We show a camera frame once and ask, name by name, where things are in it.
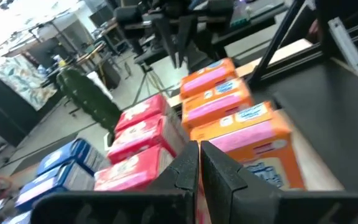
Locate black table frame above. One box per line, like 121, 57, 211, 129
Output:
247, 0, 358, 91

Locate silver aluminium frame post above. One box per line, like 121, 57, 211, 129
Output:
328, 17, 358, 74

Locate leaf-pattern cloth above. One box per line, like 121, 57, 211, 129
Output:
0, 54, 58, 111

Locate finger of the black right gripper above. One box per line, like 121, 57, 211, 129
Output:
178, 15, 198, 68
154, 18, 178, 69

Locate black tripod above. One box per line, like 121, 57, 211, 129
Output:
132, 63, 167, 105

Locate blue Frosted Flakes cereal box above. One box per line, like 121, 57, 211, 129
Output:
0, 210, 33, 224
14, 161, 95, 213
37, 138, 110, 177

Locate red Froot Loops cereal box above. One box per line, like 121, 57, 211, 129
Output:
106, 113, 186, 165
113, 94, 180, 133
93, 144, 175, 192

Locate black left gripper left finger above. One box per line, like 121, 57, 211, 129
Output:
30, 139, 200, 224

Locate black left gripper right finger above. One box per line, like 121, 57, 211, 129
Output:
200, 139, 358, 224

